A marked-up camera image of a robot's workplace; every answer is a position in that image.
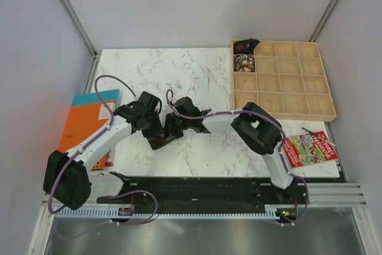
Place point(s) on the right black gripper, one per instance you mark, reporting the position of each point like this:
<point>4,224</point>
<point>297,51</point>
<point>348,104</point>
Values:
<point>169,130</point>

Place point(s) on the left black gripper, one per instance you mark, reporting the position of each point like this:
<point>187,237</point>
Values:
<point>157,131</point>

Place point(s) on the brown red patterned tie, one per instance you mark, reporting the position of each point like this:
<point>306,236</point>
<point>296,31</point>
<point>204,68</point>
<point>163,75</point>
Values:
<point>159,142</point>

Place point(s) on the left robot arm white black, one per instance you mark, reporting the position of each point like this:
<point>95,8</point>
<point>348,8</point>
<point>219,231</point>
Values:
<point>66,178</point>

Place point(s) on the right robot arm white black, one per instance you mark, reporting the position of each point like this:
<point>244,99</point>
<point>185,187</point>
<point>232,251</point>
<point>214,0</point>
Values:
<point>256,128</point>

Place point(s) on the teal folder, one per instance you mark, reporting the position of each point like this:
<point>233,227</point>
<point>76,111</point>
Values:
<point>91,98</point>

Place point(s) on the orange folder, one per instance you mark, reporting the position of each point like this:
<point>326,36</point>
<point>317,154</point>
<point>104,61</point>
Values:
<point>82,122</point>

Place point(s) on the rolled colourful tie in tray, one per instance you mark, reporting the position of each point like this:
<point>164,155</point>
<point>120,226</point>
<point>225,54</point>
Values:
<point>244,63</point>

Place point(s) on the rolled dark tie in tray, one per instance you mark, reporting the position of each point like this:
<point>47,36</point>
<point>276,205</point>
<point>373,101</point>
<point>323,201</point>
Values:
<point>246,46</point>

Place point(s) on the wooden compartment tray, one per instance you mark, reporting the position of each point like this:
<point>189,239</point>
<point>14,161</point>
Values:
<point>289,82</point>

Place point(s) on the red treehouse book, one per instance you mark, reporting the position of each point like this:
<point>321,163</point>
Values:
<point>306,149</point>

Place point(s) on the pen on red book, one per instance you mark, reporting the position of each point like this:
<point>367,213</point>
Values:
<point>318,136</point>

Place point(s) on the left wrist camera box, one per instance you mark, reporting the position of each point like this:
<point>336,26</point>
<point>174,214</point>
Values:
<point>149,102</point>

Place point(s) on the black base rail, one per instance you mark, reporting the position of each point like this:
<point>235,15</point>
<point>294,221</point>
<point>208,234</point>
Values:
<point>201,195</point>

